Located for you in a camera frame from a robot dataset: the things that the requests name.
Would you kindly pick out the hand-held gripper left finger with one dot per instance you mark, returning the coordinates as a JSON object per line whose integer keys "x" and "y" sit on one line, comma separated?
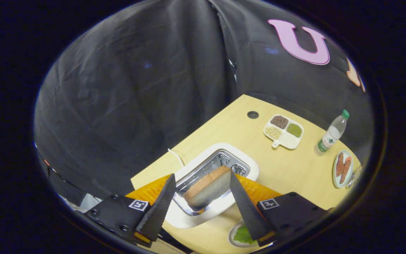
{"x": 157, "y": 211}

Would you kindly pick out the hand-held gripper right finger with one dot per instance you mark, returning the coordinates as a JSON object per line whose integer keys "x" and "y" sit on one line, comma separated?
{"x": 247, "y": 211}

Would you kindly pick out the green lettuce leaf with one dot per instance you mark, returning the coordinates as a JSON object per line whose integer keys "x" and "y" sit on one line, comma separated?
{"x": 243, "y": 234}

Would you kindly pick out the brown-crusted bread slice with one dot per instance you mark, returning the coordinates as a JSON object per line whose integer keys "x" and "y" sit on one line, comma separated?
{"x": 206, "y": 188}

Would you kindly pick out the round beige plate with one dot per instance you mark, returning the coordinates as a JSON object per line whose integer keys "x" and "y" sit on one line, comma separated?
{"x": 230, "y": 235}

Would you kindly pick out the white toaster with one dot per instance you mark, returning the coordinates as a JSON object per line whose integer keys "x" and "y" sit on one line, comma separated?
{"x": 253, "y": 169}

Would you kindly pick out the white divided seasoning dish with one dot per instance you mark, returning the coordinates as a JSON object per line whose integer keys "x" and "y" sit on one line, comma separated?
{"x": 289, "y": 141}

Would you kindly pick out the beige soybean pile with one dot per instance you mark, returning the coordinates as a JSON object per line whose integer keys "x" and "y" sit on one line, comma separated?
{"x": 273, "y": 132}

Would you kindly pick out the light blue oval plate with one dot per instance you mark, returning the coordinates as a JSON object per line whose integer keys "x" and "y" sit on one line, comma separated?
{"x": 334, "y": 176}

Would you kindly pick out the green bean pile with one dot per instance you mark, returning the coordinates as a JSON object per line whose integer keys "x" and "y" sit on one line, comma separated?
{"x": 294, "y": 130}

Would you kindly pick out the brown seed pile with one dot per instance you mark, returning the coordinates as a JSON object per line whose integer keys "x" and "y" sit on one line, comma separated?
{"x": 279, "y": 121}

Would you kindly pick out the brown meat piece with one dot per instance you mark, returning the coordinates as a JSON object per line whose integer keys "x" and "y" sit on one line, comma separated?
{"x": 339, "y": 164}
{"x": 345, "y": 171}

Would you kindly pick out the clear green-capped water bottle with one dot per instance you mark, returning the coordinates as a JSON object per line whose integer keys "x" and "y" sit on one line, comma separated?
{"x": 330, "y": 135}

